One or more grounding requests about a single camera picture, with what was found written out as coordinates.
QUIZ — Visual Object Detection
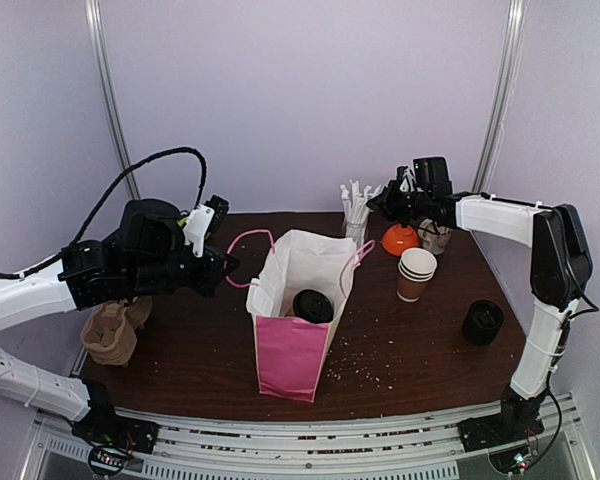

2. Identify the aluminium frame post left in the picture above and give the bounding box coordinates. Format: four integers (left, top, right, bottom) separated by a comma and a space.
84, 0, 131, 171

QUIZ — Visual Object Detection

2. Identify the stack of brown paper cups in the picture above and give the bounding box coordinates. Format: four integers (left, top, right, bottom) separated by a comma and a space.
396, 248, 438, 303

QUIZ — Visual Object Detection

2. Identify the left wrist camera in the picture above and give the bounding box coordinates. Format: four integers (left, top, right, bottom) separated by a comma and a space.
182, 195, 229, 258

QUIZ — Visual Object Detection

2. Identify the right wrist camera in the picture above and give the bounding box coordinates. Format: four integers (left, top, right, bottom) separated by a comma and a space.
396, 166, 417, 193

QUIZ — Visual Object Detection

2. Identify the aluminium frame post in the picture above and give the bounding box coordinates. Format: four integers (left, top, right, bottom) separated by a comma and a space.
471, 0, 527, 192
84, 0, 131, 171

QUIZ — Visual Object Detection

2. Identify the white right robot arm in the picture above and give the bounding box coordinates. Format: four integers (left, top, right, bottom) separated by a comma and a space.
367, 157, 593, 401

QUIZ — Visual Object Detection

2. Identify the stack of pulp cup carriers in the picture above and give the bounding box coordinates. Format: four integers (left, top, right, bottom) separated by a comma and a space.
80, 296, 153, 367

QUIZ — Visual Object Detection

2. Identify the stack of black cup lids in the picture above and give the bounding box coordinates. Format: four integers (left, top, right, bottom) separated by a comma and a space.
462, 300, 504, 346

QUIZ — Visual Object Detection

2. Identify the aluminium frame post right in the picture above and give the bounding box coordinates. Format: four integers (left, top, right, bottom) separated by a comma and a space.
471, 0, 527, 192

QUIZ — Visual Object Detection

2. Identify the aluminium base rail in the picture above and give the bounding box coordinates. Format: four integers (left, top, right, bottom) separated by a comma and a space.
116, 395, 598, 479

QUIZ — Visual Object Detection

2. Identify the orange plastic bowl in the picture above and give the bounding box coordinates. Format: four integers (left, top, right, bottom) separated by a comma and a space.
381, 224, 420, 257

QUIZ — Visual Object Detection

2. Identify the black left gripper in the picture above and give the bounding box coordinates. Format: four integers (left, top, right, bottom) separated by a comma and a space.
126, 238, 238, 297

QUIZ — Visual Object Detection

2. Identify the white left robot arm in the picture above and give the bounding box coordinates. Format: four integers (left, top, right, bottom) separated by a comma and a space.
0, 196, 239, 444

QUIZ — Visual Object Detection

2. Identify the glass jar of straws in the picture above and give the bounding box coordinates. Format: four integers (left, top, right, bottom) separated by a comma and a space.
340, 180, 382, 248

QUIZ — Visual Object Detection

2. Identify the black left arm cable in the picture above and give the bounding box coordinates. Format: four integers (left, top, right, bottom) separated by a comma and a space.
0, 145, 209, 284

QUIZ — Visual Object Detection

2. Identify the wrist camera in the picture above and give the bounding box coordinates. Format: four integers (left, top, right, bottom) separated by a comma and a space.
396, 166, 417, 193
182, 195, 229, 258

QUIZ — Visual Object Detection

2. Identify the white ceramic mug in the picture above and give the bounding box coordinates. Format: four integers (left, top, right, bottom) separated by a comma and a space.
417, 219, 452, 256

